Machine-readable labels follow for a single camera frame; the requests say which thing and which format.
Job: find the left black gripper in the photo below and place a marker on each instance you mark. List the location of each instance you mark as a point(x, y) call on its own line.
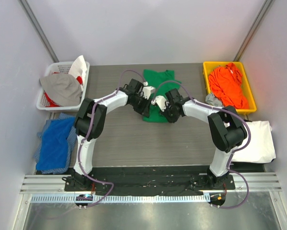
point(145, 107)

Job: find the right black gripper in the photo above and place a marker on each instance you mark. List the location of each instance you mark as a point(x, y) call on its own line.
point(169, 114)

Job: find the green t-shirt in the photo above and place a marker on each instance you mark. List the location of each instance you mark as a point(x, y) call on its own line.
point(154, 79)

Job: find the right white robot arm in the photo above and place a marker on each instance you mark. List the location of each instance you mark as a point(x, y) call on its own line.
point(228, 130)

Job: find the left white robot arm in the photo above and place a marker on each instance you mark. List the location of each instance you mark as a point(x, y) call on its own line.
point(90, 119)

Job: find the grey cloth in bin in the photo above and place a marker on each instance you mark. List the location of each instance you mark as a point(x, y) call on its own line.
point(213, 101)

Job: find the yellow plastic bin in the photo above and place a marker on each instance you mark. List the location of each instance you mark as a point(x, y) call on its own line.
point(209, 66)

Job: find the orange t-shirt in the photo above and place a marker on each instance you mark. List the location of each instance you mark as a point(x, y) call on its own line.
point(225, 83)

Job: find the white cloth in basket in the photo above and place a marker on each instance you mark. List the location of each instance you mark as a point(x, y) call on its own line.
point(79, 68)

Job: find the beige grey shirt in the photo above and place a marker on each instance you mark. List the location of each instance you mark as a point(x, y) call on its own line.
point(62, 88)

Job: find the blue checked shirt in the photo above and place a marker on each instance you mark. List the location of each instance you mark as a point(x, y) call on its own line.
point(57, 142)

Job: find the white folded shirt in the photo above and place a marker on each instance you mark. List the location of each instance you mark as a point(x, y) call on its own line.
point(261, 147)

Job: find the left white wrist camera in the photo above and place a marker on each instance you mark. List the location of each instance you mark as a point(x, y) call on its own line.
point(147, 90)

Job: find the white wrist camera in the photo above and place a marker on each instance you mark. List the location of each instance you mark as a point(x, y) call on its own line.
point(161, 102)
point(147, 90)

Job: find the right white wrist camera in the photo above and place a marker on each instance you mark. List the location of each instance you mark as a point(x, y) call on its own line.
point(161, 102)

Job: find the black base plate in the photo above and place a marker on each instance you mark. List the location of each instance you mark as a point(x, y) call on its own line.
point(148, 181)

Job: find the slotted cable duct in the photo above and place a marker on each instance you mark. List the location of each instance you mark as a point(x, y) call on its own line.
point(86, 198)

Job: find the left aluminium corner rail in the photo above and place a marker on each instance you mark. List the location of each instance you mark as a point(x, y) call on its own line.
point(38, 29)

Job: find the aluminium corner rail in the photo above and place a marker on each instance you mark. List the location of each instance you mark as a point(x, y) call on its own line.
point(38, 29)
point(265, 8)

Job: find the right aluminium corner rail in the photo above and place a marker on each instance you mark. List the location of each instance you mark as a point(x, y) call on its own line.
point(265, 8)

